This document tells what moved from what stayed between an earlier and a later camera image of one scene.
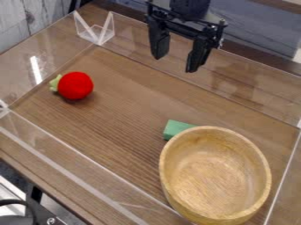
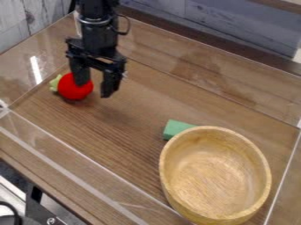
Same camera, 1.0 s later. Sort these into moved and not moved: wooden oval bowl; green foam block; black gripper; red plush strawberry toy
Moved: black gripper
Not moved: red plush strawberry toy; green foam block; wooden oval bowl
